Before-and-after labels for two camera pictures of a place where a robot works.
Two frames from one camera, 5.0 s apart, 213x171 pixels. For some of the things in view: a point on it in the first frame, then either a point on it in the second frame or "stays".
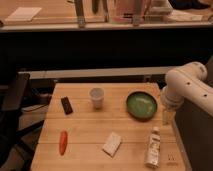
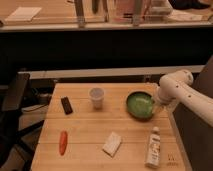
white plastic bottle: (153, 157) stays
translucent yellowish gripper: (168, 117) → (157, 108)
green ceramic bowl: (141, 105) stays
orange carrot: (63, 142) stays
